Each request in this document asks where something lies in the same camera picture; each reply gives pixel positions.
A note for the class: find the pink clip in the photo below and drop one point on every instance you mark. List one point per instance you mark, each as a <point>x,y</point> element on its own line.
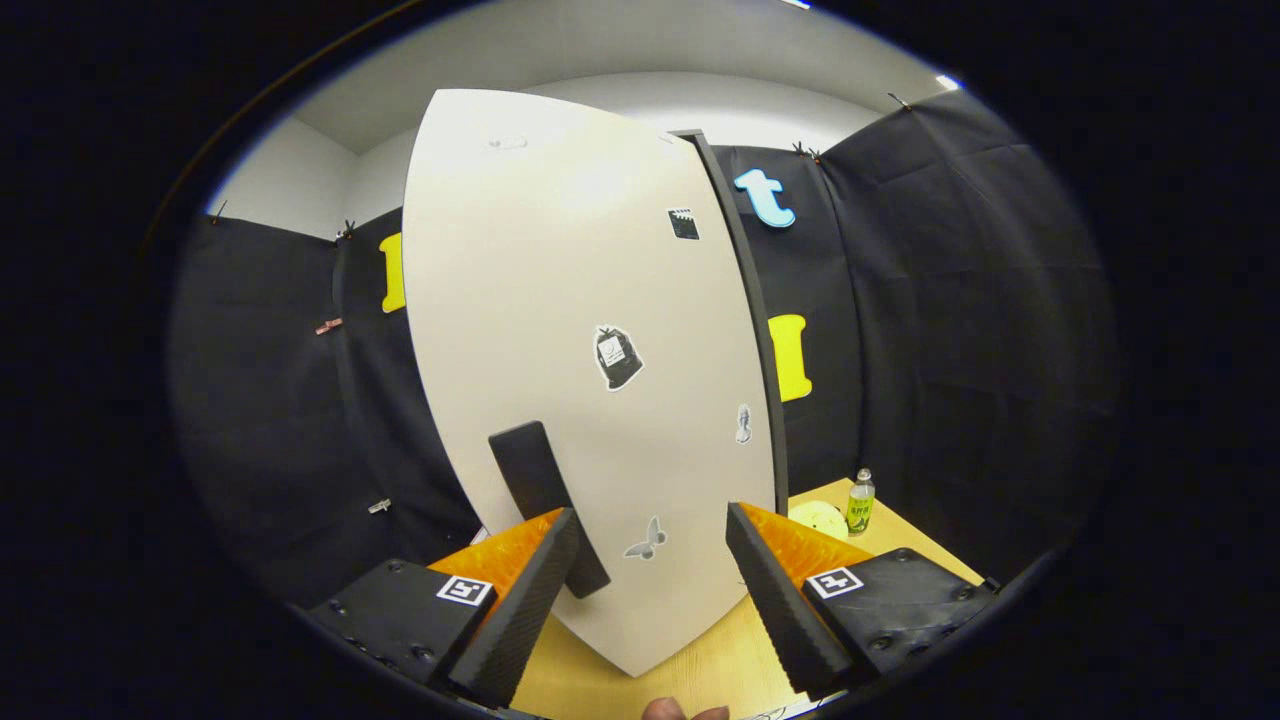
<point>328,326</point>

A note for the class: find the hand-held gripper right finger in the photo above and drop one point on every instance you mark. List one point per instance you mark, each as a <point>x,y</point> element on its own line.
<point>775,610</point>

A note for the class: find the green drink bottle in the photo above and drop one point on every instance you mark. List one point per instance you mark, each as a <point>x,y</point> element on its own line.
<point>860,510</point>

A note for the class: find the grey shoe cabinet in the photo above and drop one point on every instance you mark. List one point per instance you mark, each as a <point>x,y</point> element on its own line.
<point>778,420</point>

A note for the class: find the yellow plush toy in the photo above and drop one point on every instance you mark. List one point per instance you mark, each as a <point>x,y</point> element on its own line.
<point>815,520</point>

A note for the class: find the beige shoe cabinet door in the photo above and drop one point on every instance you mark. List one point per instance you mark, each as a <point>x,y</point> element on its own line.
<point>560,300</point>

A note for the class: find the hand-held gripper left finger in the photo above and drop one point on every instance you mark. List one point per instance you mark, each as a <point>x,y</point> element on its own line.
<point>525,610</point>

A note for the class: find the black backdrop cloth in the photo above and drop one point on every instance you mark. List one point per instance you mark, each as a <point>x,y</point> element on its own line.
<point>950,350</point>

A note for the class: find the small ceiling light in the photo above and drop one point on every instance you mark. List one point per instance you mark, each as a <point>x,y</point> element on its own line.
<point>948,81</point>

